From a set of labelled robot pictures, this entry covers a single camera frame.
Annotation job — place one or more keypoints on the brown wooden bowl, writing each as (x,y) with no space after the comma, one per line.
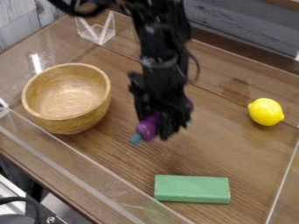
(67,98)

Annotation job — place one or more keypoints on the green rectangular block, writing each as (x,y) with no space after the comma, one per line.
(191,189)

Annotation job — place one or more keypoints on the yellow toy lemon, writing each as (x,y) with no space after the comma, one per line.
(266,112)

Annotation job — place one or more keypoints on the clear acrylic back wall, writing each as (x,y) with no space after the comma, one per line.
(231,83)

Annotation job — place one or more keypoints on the clear acrylic corner bracket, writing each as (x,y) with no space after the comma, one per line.
(99,34)

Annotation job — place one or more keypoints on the clear acrylic wall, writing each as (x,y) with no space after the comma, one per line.
(231,83)
(82,182)

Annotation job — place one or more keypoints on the clear acrylic front wall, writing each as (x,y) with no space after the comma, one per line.
(82,182)

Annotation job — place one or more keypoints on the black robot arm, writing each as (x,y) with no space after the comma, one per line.
(161,23)

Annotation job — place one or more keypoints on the purple toy eggplant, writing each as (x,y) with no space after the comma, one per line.
(146,130)

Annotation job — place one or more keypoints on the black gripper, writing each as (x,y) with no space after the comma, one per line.
(161,84)

